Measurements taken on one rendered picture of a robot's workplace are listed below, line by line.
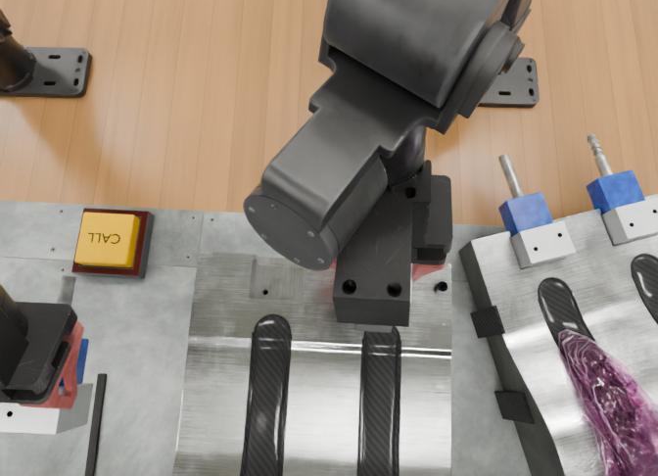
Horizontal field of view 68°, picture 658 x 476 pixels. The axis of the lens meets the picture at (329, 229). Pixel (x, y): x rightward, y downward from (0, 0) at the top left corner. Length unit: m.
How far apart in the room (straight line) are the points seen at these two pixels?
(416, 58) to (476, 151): 0.44
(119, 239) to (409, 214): 0.39
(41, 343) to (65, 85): 0.43
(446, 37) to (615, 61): 0.59
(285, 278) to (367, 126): 0.31
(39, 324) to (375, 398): 0.30
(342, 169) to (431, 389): 0.32
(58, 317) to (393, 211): 0.25
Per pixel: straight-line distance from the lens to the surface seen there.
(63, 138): 0.74
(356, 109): 0.25
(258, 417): 0.51
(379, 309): 0.28
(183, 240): 0.63
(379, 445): 0.51
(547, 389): 0.55
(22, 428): 0.49
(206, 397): 0.51
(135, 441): 0.63
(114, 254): 0.61
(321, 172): 0.23
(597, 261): 0.61
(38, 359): 0.40
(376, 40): 0.24
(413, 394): 0.51
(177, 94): 0.71
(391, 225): 0.30
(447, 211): 0.37
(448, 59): 0.23
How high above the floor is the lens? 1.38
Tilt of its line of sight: 75 degrees down
